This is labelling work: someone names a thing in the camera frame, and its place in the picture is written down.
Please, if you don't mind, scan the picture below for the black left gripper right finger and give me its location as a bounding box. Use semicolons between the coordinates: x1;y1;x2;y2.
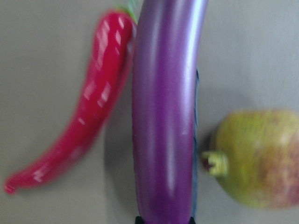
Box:
189;217;196;224

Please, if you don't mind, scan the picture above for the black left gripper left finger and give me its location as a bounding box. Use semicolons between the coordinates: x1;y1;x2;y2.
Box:
134;216;144;224

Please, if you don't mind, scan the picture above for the red yellow pomegranate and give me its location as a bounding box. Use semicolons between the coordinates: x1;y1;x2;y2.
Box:
201;110;299;209

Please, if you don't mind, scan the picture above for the red chili pepper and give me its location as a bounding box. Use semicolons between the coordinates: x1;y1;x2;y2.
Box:
4;8;137;195

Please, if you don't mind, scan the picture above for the purple eggplant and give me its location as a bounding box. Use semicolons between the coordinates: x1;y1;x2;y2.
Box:
132;0;207;224

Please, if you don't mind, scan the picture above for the blue tape line lengthwise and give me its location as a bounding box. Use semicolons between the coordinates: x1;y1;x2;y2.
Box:
191;70;199;219

